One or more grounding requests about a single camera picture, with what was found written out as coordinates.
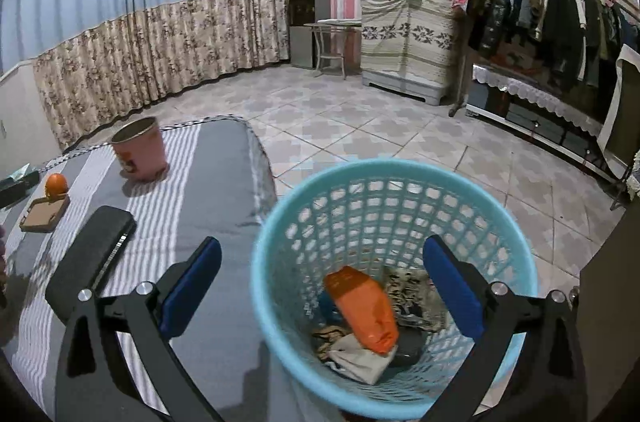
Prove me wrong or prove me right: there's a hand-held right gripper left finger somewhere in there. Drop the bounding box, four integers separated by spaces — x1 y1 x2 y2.
55 236 226 422

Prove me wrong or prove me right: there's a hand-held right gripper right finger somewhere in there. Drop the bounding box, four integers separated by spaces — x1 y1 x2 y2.
422 235 588 422

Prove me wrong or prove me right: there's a patterned snack packet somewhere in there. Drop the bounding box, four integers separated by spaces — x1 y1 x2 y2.
382 267 448 333

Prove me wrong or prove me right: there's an orange plastic wrapper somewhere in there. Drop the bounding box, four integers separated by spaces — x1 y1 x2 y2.
323 266 401 355

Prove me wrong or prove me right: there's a teal plastic basket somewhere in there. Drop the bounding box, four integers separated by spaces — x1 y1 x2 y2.
250 159 540 420

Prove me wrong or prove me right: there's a blue plastic bag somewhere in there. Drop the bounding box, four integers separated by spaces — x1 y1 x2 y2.
317 289 346 323

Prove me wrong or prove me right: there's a grey striped bed sheet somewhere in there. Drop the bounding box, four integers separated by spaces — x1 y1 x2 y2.
0 115 278 422

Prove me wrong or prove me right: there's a black rectangular case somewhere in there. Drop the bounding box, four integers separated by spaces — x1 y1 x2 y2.
45 205 137 323

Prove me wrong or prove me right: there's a pink cup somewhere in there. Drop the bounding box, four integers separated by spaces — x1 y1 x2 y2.
110 116 168 182

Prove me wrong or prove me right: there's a dark wooden furniture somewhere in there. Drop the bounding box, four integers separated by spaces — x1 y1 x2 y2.
577 202 640 422

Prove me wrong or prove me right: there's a brown phone case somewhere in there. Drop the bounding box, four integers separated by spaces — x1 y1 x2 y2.
19 193 71 233

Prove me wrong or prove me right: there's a partly peeled orange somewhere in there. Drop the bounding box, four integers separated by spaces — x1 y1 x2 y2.
45 172 68 198

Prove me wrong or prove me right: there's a low dark cabinet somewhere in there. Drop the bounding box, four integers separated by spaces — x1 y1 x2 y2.
465 62 621 183

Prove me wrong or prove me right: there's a white lace cloth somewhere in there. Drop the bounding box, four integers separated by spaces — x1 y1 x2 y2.
472 63 603 138

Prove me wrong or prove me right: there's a white framed board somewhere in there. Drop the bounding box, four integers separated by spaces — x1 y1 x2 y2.
597 45 640 183

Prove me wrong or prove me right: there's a cabinet with patterned cover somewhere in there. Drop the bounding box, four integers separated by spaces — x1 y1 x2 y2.
360 0 458 106

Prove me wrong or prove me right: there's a water dispenser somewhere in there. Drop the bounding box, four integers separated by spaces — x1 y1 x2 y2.
288 0 332 70

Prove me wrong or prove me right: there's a row of hanging clothes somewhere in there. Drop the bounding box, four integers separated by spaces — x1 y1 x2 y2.
470 0 640 90

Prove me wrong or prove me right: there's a blue floral curtain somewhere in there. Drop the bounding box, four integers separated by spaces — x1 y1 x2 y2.
0 0 301 153

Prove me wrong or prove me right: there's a small metal table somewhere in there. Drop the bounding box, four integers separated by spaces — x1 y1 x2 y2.
303 18 363 80

